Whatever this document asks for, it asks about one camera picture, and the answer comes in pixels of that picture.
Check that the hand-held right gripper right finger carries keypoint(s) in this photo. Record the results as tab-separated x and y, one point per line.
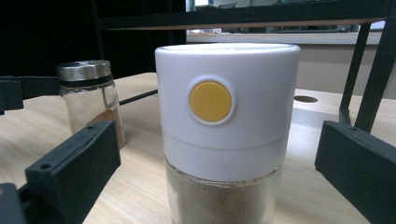
358	161

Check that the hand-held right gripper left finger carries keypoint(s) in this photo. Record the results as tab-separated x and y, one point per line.
74	161

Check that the glass spice jar metal lid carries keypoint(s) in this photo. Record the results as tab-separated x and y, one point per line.
90	102

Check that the white cup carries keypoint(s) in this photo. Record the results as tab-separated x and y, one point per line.
227	130

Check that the black metal shelf rack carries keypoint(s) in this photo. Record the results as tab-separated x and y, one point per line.
249	19

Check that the white window ledge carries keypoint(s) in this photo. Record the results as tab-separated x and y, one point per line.
280	38

